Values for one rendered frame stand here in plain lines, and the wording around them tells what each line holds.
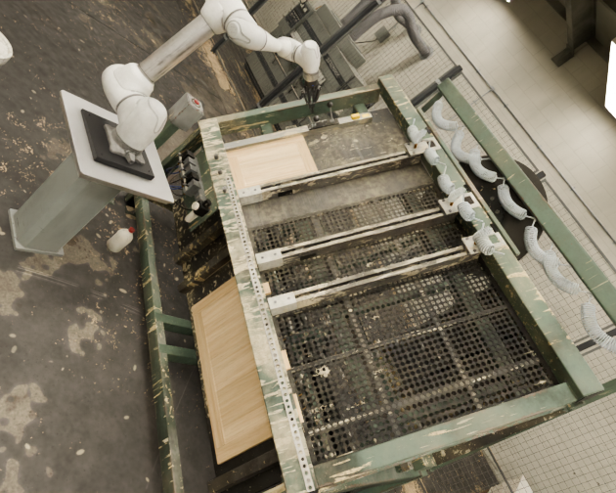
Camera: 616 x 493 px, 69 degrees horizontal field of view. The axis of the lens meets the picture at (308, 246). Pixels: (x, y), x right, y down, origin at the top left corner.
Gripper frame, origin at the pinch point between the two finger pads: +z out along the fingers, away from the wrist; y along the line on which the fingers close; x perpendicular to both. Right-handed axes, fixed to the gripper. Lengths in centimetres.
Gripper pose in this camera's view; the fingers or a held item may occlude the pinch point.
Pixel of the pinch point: (311, 107)
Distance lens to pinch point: 287.1
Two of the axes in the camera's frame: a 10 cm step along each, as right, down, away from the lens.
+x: 2.9, 7.8, -5.5
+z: 0.2, 5.7, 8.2
